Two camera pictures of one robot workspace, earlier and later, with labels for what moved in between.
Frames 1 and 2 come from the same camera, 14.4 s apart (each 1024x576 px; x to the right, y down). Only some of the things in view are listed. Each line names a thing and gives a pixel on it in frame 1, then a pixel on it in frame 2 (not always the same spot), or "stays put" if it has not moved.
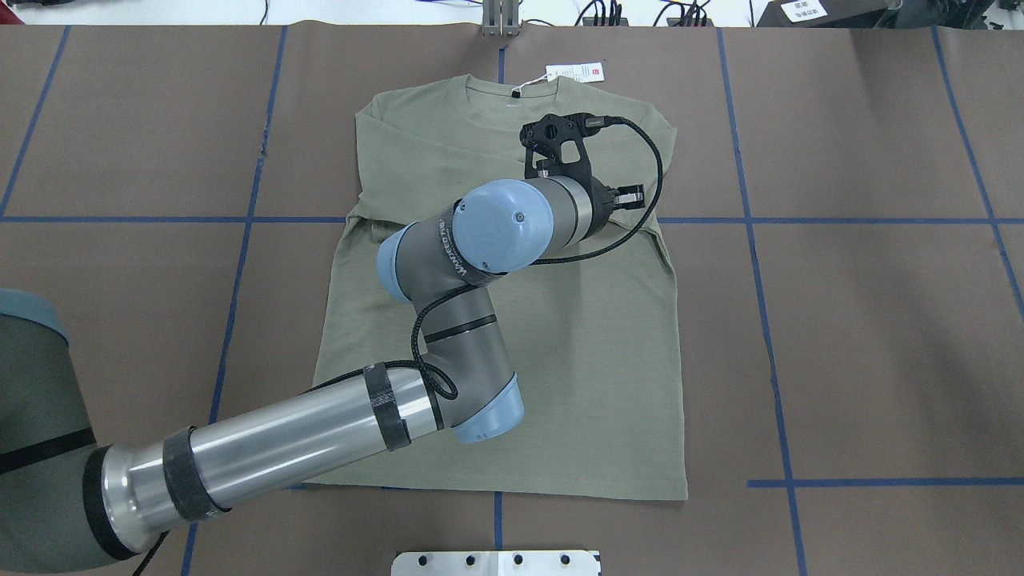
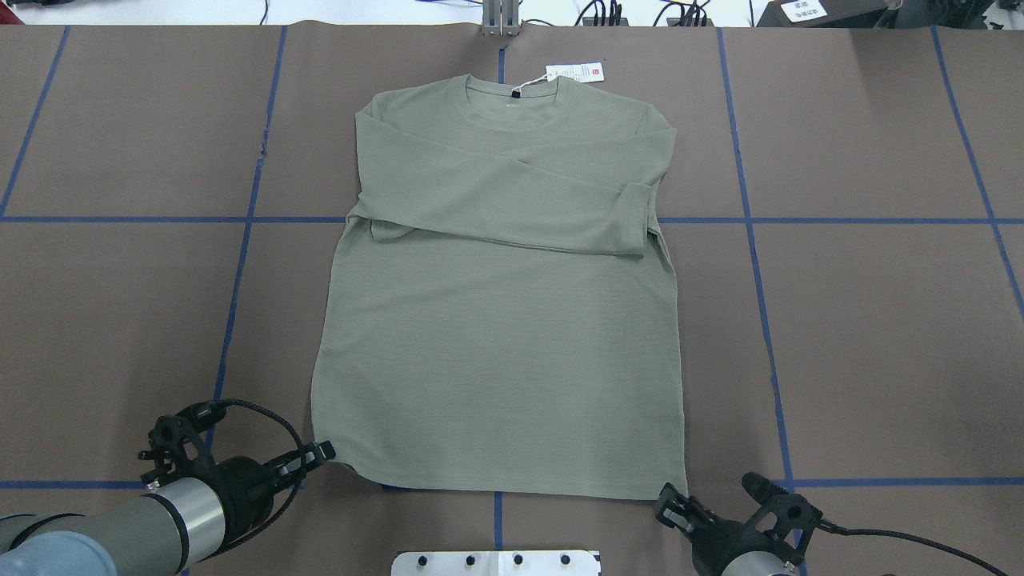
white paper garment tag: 584,72 stays put
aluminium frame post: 500,18 stays put
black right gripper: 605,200 to 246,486
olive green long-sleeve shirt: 594,339 stays put
